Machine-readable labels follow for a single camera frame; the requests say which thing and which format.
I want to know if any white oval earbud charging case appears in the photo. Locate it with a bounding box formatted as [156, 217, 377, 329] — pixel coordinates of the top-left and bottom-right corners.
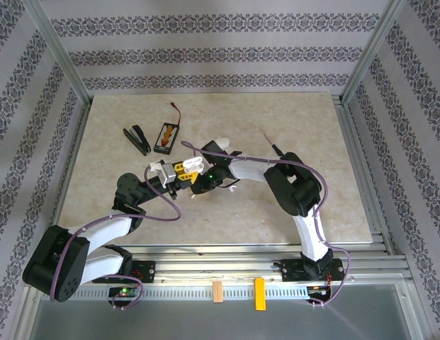
[182, 155, 207, 175]

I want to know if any black battery holder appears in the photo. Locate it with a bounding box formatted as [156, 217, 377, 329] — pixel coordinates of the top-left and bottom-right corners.
[154, 122, 181, 154]

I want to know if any black stapler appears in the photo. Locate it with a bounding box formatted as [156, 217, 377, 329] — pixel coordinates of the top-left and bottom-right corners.
[122, 124, 152, 157]

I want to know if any left controller board green light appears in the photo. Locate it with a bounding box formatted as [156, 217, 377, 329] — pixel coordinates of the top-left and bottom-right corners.
[108, 287, 140, 299]

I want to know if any orange plastic block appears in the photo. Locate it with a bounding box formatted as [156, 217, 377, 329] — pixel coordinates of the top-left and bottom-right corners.
[254, 278, 268, 312]

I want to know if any right controller board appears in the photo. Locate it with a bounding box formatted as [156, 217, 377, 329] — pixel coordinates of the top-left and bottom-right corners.
[306, 285, 332, 297]

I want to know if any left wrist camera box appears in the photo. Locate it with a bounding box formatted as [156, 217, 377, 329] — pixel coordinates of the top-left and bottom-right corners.
[150, 160, 176, 189]

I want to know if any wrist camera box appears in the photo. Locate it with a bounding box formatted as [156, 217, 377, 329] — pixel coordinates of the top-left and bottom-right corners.
[150, 160, 176, 189]
[201, 137, 230, 162]

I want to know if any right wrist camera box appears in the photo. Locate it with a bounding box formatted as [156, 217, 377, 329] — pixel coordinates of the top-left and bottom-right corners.
[201, 137, 230, 162]

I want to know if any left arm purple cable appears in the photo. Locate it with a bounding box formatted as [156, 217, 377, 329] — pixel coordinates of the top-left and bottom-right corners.
[49, 165, 182, 311]

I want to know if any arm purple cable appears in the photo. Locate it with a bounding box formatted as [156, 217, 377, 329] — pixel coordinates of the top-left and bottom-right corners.
[180, 140, 353, 310]
[49, 165, 182, 311]

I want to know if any red wire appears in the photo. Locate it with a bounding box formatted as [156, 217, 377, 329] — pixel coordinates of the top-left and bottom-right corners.
[169, 101, 183, 128]

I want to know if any black handled screwdriver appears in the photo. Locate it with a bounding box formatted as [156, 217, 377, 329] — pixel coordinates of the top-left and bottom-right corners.
[263, 133, 285, 157]

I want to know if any aluminium mounting rail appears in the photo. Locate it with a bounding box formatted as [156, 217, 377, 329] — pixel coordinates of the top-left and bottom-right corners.
[26, 243, 416, 288]

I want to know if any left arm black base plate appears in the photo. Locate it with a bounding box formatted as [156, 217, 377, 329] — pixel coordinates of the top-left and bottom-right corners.
[91, 260, 157, 285]

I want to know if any slotted grey cable duct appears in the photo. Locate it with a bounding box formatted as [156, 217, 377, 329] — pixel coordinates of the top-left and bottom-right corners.
[40, 285, 310, 302]

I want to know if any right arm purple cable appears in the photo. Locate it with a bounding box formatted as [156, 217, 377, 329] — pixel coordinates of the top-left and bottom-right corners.
[180, 140, 353, 310]

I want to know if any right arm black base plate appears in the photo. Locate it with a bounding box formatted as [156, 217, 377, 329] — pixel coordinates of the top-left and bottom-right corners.
[281, 259, 346, 283]

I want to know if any aluminium frame post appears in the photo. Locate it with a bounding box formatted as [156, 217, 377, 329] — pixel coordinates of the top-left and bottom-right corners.
[342, 0, 410, 106]
[23, 0, 91, 106]

